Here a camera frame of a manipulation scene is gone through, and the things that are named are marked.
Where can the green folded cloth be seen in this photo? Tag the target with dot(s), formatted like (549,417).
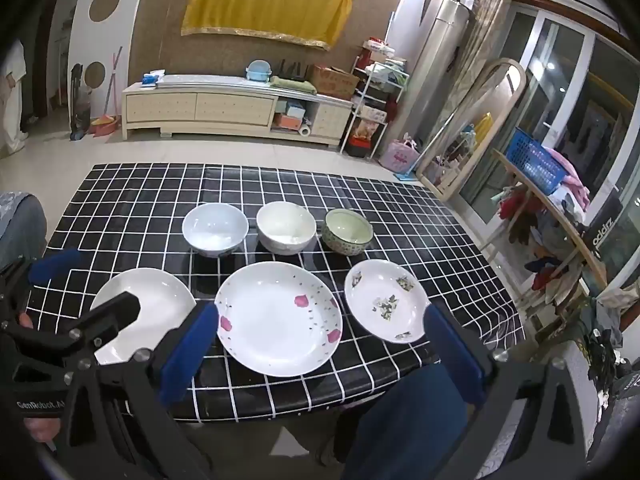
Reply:
(292,85)

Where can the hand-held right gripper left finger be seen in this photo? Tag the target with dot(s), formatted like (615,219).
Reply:
(189,355)

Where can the plain white plate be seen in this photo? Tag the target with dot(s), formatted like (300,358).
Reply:
(160,305)

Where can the pink flower white plate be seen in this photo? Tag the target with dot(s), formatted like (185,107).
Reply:
(272,325)

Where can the pink bag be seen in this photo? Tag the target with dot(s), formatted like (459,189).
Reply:
(400,156)

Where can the white hanging garment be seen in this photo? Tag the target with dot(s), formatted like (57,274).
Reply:
(12,95)

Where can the upright vacuum cleaner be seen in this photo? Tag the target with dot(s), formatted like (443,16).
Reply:
(78,110)

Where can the sliding glass door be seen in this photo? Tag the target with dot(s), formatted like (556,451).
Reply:
(565,85)

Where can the small blue box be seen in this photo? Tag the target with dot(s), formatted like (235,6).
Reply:
(149,79)

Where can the standing air conditioner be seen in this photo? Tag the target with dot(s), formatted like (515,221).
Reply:
(442,70)

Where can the yellow wall cloth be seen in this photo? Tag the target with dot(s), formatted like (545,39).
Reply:
(267,5)

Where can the plain white bowl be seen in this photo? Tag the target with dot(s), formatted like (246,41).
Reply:
(286,225)

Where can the blue plastic basket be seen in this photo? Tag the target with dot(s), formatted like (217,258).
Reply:
(537,162)

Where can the cream TV cabinet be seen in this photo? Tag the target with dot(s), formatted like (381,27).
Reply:
(220,107)

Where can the person's blue trouser leg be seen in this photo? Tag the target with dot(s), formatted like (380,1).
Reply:
(405,420)

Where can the pink clothes pile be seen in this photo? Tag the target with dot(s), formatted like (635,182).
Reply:
(572,177)

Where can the white paper roll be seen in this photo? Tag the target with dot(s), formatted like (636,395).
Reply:
(305,131)

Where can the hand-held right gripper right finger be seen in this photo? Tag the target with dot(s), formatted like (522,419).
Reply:
(452,355)

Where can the blue lidded container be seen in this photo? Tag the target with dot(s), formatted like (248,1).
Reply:
(258,71)

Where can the black printed box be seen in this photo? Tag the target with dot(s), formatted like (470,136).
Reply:
(606,232)

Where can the wooden framed floor mirror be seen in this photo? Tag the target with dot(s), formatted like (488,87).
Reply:
(475,130)

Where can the black router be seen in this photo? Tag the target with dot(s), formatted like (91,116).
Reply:
(291,71)

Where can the green patterned bowl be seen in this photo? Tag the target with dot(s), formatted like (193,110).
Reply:
(347,232)

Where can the red dustpan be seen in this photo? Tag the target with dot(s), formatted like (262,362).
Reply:
(105,126)

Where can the person's left hand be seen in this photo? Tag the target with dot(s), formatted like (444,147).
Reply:
(37,430)

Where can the white shelf rack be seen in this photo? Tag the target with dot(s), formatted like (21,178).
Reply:
(372,110)

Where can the black checked tablecloth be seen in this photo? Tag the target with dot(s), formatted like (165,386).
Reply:
(150,200)

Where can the orange box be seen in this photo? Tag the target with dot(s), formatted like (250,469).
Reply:
(285,121)

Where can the small grey floral plate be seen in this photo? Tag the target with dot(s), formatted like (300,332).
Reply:
(385,290)

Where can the broom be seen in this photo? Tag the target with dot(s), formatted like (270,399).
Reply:
(112,80)

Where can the white bowl with blue base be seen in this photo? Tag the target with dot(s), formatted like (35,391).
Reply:
(215,227)

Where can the cardboard box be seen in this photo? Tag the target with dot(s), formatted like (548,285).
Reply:
(332,81)

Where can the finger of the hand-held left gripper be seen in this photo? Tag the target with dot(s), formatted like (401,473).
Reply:
(115,315)
(52,266)

